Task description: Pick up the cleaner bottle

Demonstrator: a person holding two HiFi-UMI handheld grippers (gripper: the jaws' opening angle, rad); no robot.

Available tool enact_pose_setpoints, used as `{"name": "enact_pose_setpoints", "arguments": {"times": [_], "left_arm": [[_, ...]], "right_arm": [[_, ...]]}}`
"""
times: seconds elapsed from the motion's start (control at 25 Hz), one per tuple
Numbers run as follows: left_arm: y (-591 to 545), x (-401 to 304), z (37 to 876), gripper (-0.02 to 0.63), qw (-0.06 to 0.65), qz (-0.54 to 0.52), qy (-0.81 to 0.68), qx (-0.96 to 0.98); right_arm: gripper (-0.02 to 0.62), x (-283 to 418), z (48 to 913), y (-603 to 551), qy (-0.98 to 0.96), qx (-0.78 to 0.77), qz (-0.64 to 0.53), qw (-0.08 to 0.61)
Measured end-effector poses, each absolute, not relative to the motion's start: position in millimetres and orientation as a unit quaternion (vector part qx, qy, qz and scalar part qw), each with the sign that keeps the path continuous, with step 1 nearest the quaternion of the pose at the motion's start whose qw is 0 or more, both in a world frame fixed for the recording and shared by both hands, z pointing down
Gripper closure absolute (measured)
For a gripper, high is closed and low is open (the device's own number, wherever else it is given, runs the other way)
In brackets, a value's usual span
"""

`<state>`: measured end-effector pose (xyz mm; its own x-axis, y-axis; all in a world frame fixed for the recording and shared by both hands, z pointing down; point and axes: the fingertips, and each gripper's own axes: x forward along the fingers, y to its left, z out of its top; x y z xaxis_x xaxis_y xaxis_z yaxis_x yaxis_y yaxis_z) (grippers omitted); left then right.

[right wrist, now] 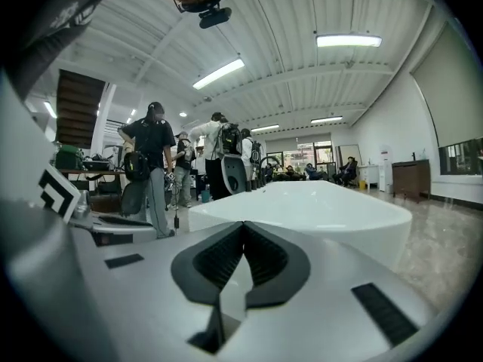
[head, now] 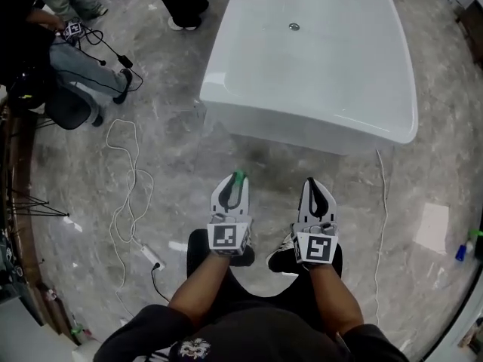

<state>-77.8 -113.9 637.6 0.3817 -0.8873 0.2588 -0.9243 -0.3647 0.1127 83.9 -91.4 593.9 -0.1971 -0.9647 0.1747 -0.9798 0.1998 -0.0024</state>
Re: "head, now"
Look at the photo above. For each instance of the person's black shirt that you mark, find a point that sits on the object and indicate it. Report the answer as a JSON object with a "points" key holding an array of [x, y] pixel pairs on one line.
{"points": [[264, 334]]}

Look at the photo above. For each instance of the person's right leg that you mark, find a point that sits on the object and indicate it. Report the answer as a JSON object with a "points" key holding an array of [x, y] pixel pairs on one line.
{"points": [[338, 262]]}

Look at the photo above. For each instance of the black metal stand legs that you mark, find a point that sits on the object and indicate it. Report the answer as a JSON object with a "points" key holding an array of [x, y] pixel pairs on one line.
{"points": [[67, 214]]}

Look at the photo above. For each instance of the person's right striped shoe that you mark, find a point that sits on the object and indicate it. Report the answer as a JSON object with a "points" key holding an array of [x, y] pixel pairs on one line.
{"points": [[281, 254]]}

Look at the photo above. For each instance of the white power strip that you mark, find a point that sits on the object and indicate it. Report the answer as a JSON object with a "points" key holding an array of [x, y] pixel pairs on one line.
{"points": [[152, 256]]}

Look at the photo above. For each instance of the person's right forearm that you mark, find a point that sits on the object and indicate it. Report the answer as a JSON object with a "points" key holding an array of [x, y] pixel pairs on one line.
{"points": [[332, 296]]}

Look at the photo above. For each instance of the green plastic bottle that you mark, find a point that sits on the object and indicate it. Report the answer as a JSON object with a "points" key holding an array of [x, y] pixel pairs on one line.
{"points": [[240, 174]]}

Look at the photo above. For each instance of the chrome bathtub drain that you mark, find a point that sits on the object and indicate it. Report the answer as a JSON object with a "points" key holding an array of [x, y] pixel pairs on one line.
{"points": [[293, 26]]}

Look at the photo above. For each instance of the black chair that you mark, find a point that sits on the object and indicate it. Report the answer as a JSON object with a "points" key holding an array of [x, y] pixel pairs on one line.
{"points": [[68, 108]]}

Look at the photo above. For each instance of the white bathtub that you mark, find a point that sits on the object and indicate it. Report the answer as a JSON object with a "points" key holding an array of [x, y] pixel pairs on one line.
{"points": [[309, 70]]}

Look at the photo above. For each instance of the blue bottle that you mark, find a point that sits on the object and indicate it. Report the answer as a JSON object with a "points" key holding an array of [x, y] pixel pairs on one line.
{"points": [[460, 253]]}

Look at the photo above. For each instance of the person's left forearm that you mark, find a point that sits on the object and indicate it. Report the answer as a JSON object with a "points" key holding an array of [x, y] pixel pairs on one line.
{"points": [[200, 285]]}

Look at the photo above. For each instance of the small green object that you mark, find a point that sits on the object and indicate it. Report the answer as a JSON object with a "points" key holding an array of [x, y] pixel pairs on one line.
{"points": [[76, 329]]}

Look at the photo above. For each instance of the dark brown furniture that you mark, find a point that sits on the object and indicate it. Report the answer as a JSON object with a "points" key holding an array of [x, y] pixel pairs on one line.
{"points": [[473, 32]]}

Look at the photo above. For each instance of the wooden cabinet edge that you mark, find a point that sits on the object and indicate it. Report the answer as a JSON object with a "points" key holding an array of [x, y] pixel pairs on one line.
{"points": [[26, 240]]}

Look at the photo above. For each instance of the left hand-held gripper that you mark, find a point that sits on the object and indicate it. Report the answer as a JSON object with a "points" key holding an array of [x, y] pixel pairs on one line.
{"points": [[227, 238]]}

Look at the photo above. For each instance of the person's left leg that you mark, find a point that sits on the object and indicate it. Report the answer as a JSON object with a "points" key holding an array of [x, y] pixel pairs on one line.
{"points": [[196, 251]]}

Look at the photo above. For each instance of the person's leg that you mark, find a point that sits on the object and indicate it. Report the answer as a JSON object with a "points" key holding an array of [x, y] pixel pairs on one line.
{"points": [[196, 251], [338, 262]]}

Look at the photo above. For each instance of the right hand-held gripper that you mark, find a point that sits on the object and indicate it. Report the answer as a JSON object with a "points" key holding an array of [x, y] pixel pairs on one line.
{"points": [[317, 247]]}

